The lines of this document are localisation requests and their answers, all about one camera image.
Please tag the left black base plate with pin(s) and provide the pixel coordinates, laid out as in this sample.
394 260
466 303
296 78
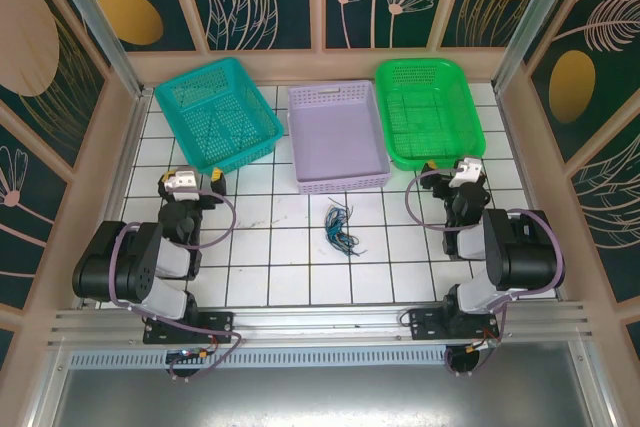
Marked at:
220 327

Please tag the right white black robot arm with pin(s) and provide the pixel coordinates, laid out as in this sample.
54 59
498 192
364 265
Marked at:
530 252

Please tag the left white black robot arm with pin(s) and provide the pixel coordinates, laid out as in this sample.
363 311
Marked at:
100 267

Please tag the teal plastic basket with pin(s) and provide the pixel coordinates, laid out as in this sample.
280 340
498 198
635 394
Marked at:
220 117

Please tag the aluminium frame post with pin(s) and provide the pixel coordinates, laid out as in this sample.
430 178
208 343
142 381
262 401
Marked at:
95 27
535 12

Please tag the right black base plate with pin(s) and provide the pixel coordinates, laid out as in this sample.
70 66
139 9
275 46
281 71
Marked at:
425 324

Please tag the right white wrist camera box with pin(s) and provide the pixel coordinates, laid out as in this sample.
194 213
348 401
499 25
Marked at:
466 172

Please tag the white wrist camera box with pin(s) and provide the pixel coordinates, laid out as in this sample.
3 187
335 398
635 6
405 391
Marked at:
181 182
466 172

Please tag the lilac plastic basket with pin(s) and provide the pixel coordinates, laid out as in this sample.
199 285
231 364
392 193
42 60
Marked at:
340 142

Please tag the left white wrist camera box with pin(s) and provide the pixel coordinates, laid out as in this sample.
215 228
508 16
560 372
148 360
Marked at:
181 182

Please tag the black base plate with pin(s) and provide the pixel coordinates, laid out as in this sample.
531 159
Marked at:
220 327
425 324

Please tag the steel sheet panel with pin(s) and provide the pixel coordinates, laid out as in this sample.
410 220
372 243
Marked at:
320 397

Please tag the green plastic basket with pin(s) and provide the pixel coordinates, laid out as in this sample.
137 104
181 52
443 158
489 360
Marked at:
430 117

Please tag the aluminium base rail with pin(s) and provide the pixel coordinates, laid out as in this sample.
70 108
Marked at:
320 322

